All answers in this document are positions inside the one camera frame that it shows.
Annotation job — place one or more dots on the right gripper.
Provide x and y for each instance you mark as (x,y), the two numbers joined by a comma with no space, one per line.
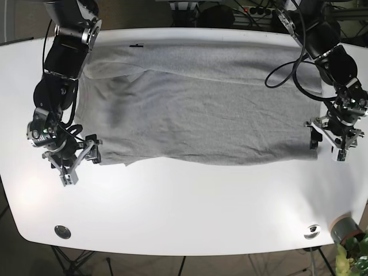
(64,149)

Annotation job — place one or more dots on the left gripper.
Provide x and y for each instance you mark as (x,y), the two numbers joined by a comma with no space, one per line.
(338,126)

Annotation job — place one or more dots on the light grey T-shirt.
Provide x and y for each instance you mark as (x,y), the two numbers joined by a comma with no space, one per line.
(213,104)

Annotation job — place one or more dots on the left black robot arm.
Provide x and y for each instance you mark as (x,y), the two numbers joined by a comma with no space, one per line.
(321,46)

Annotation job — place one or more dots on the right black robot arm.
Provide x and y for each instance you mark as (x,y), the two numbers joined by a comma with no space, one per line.
(77,25)

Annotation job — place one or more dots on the left metal table grommet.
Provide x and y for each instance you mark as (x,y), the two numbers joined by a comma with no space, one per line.
(62,232)

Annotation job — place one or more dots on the metal table grommet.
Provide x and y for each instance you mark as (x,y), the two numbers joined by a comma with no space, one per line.
(62,232)
(312,232)

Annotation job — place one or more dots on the grey plant pot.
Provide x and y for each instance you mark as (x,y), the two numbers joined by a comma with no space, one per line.
(343,228)

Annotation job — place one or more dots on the right metal table grommet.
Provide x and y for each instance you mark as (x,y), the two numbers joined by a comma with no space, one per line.
(312,232)

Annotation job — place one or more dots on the green plant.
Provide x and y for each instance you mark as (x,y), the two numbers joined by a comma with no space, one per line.
(351,258)

